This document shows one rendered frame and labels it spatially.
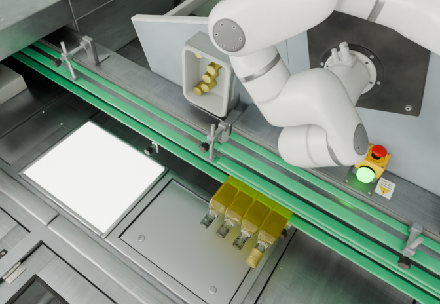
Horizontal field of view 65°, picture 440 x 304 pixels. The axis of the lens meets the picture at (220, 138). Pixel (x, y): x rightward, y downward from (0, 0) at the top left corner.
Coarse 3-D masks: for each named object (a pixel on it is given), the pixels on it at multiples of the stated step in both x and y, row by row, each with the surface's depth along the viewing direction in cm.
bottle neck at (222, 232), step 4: (228, 220) 104; (224, 224) 103; (228, 224) 103; (220, 228) 102; (224, 228) 102; (228, 228) 102; (216, 232) 102; (220, 232) 101; (224, 232) 101; (220, 236) 103; (224, 236) 101
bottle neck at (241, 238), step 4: (240, 232) 103; (244, 232) 102; (240, 236) 101; (244, 236) 101; (248, 236) 102; (236, 240) 101; (240, 240) 100; (244, 240) 101; (232, 244) 101; (236, 244) 100; (240, 244) 100; (236, 248) 101; (240, 248) 100
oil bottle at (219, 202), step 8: (232, 176) 112; (224, 184) 110; (232, 184) 111; (240, 184) 111; (216, 192) 109; (224, 192) 109; (232, 192) 109; (216, 200) 107; (224, 200) 107; (208, 208) 107; (216, 208) 105; (224, 208) 106
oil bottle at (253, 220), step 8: (256, 200) 107; (264, 200) 107; (272, 200) 108; (256, 208) 106; (264, 208) 106; (272, 208) 108; (248, 216) 104; (256, 216) 104; (264, 216) 104; (240, 224) 104; (248, 224) 102; (256, 224) 102; (248, 232) 102; (256, 232) 102
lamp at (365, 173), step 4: (360, 168) 96; (364, 168) 95; (368, 168) 95; (372, 168) 95; (360, 172) 95; (364, 172) 94; (368, 172) 94; (372, 172) 94; (360, 176) 95; (364, 176) 94; (368, 176) 94; (372, 176) 94; (360, 180) 97; (364, 180) 95; (368, 180) 95
